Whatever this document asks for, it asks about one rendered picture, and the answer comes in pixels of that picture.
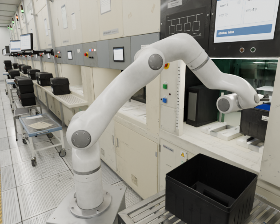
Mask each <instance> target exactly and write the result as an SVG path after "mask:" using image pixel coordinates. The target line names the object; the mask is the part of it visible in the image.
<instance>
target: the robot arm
mask: <svg viewBox="0 0 280 224"><path fill-rule="evenodd" d="M176 60H183V61H184V63H185V64H186V65H187V66H188V67H189V68H190V69H191V71H192V72H193V73H194V74H195V75H196V76H197V77H198V78H199V80H200V81H201V82H202V83H203V84H204V85H205V86H206V87H207V88H209V89H219V90H227V91H231V92H233V94H229V95H224V96H221V97H219V98H218V100H217V103H216V105H217V108H218V110H219V111H220V112H221V113H223V114H228V113H231V112H235V111H239V110H242V109H247V108H253V107H256V106H257V105H261V104H263V101H270V99H269V96H268V94H265V95H260V94H257V92H256V91H255V89H254V88H253V87H252V86H251V85H250V84H249V83H248V82H247V81H246V80H245V79H243V78H241V77H238V76H235V75H231V74H226V73H222V72H221V71H220V70H219V69H218V68H217V66H216V65H215V64H214V62H213V61H212V60H211V58H210V57H209V56H208V55H207V53H206V52H205V51H204V50H203V48H202V47H201V46H200V45H199V44H198V42H197V41H196V40H195V39H194V38H193V37H192V36H191V35H189V34H187V33H178V34H175V35H172V36H169V37H167V38H165V39H162V40H159V41H157V42H155V43H153V44H150V45H148V46H146V47H144V48H142V49H140V50H139V51H138V52H137V53H136V54H135V56H134V62H133V63H132V64H131V65H129V66H128V67H127V68H126V69H125V70H124V71H123V72H121V73H120V74H119V75H118V76H117V77H116V78H115V79H114V80H113V81H112V82H111V83H110V84H109V85H108V86H107V87H106V88H105V89H104V91H103V92H102V93H101V94H100V95H99V96H98V97H97V98H96V100H95V101H94V102H93V103H92V104H91V105H90V107H89V108H88V109H87V110H86V111H80V112H78V113H76V114H75V115H74V116H73V117H72V119H71V121H70V123H69V126H68V129H67V132H66V138H67V141H68V143H69V145H70V146H71V147H72V167H73V175H74V182H75V189H76V192H74V196H73V197H72V199H71V200H70V203H69V209H70V212H71V213H72V214H73V215H74V216H77V217H79V218H91V217H95V216H98V215H100V214H101V213H103V212H105V211H106V210H107V209H108V207H109V206H110V204H111V195H110V193H109V192H108V191H106V190H105V189H103V184H102V173H101V161H100V142H99V138H100V136H101V135H102V133H103V132H104V131H105V129H106V128H107V126H108V125H109V123H110V121H111V120H112V118H113V117H114V116H115V114H116V113H117V112H118V111H119V109H120V108H121V107H122V106H123V105H124V104H125V103H126V102H127V101H128V100H129V99H130V98H131V97H132V96H133V95H134V94H135V93H136V92H137V91H139V90H140V89H141V88H143V87H144V86H146V85H147V84H149V83H150V82H151V81H153V80H154V79H155V78H156V77H157V76H158V75H159V74H160V73H161V72H162V70H163V69H164V67H165V64H167V63H170V62H173V61H176Z"/></svg>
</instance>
